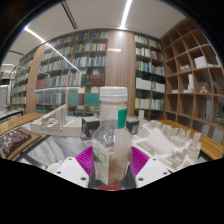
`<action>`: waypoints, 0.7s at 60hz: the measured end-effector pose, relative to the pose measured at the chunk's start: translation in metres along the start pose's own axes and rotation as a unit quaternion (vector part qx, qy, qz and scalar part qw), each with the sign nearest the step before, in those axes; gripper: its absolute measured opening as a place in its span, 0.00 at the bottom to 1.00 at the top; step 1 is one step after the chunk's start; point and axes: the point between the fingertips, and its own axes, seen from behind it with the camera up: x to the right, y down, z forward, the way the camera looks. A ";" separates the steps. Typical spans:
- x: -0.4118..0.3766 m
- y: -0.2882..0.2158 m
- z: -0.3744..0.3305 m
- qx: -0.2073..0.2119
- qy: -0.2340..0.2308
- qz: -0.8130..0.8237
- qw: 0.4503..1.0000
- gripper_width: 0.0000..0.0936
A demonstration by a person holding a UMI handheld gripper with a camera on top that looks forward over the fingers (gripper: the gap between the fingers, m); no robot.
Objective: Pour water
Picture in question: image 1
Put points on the brown model on wooden board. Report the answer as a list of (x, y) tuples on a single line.
[(15, 140)]

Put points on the white building architecture model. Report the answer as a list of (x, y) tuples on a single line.
[(56, 125)]

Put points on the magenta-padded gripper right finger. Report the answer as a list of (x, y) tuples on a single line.
[(151, 170)]

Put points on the clear plastic bottle white cap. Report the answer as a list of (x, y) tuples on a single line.
[(111, 146)]

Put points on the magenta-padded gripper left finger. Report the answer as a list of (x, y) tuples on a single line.
[(71, 170)]

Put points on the flat round red coaster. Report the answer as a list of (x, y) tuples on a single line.
[(110, 187)]

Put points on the large white city model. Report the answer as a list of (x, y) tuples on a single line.
[(160, 143)]

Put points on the wooden cubby shelf unit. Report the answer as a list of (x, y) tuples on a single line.
[(190, 96)]

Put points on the tall bookshelf unit with books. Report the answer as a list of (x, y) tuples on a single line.
[(83, 63)]

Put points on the black box architecture model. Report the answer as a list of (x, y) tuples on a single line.
[(132, 126), (88, 126)]

